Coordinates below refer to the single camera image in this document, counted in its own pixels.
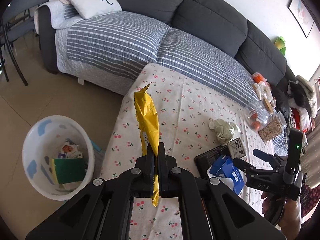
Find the light blue milk carton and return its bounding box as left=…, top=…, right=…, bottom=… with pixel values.
left=227, top=138, right=246, bottom=159

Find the blue tissue box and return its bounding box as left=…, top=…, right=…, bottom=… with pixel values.
left=207, top=155, right=245, bottom=195

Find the white tissue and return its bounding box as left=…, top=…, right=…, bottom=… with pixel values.
left=208, top=119, right=240, bottom=145

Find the yellow green sponge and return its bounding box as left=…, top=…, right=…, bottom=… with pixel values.
left=51, top=158, right=86, bottom=184

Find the white nut snack packet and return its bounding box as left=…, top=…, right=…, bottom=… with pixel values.
left=57, top=139, right=83, bottom=159

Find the yellow snack bag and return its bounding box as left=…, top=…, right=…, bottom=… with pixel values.
left=134, top=85, right=159, bottom=207

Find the blue cracker box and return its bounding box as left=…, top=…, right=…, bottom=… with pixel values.
left=91, top=140, right=103, bottom=153

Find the white plastic trash bin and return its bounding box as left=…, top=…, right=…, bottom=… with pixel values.
left=22, top=115, right=95, bottom=201

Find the person right hand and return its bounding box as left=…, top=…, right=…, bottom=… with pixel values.
left=275, top=197, right=302, bottom=239

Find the glass jar with sticks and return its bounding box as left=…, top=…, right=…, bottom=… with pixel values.
left=258, top=112, right=287, bottom=143

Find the glass jar with tangerines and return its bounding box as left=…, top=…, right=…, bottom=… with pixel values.
left=244, top=98, right=274, bottom=132

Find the black plastic food tray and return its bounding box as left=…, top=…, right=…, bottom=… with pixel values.
left=194, top=145, right=230, bottom=179

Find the pile of clothes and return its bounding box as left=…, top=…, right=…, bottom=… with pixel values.
left=287, top=75, right=318, bottom=133

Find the bag of snacks on sofa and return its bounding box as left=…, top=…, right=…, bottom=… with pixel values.
left=252, top=72, right=276, bottom=107

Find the cherry print tablecloth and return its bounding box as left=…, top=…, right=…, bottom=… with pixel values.
left=101, top=64, right=274, bottom=239

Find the green plush toy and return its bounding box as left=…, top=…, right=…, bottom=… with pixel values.
left=274, top=36, right=286, bottom=56

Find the grey striped quilt cover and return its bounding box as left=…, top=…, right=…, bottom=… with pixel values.
left=34, top=0, right=288, bottom=153

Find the dark grey sofa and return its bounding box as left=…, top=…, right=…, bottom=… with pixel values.
left=37, top=0, right=298, bottom=100

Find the grey folding chair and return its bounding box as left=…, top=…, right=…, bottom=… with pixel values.
left=1, top=0, right=48, bottom=86

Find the framed wall picture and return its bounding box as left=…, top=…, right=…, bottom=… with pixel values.
left=289, top=0, right=314, bottom=38

